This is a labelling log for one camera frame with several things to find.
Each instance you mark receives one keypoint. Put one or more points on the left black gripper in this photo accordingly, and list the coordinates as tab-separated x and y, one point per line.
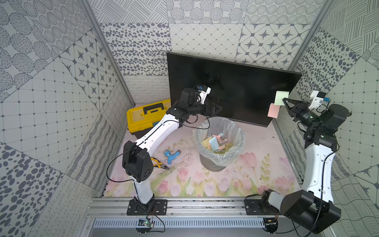
206	107

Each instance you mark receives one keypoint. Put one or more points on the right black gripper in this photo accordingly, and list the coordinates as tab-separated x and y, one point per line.
294	111

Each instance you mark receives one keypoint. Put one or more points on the green sticky note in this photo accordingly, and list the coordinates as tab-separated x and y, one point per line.
280	95

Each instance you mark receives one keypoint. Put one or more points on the pink sticky note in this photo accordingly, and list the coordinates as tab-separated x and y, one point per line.
273	110

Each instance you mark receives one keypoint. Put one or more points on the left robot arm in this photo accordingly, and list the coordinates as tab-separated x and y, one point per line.
136	159

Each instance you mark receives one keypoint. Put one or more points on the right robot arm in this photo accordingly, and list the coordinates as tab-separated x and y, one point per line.
312	207

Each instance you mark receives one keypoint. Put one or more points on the black flat monitor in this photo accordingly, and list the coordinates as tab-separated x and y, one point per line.
244	92

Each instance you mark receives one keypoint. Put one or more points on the grey bin with plastic liner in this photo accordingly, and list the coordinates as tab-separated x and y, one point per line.
219	142

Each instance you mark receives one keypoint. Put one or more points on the blue plastic tool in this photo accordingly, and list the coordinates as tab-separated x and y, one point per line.
170	156

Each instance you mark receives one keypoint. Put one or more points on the floral table mat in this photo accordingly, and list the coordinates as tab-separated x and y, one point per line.
262	165

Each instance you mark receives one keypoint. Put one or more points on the yellow black toolbox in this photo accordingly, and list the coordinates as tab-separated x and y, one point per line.
142	119

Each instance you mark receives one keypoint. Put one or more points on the yellow black pliers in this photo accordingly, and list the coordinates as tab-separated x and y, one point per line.
159	164

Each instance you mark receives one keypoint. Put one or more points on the right controller board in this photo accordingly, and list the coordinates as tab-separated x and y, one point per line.
270	225

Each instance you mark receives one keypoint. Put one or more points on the controller board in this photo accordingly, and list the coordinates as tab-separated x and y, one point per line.
144	226
270	225

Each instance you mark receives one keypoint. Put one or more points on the left controller board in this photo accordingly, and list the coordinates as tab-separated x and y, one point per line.
144	226

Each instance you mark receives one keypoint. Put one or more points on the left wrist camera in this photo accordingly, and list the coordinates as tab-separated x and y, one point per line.
203	91

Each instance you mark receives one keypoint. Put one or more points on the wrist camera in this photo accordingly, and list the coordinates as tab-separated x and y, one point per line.
203	91
317	97

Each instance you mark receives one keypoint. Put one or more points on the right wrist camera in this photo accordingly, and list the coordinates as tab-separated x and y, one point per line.
317	97

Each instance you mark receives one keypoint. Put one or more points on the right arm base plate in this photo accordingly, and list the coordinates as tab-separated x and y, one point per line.
259	207

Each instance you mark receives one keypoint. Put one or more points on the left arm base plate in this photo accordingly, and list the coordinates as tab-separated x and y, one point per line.
160	206

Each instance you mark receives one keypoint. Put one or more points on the aluminium mounting rail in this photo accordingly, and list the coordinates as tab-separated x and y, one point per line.
176	207

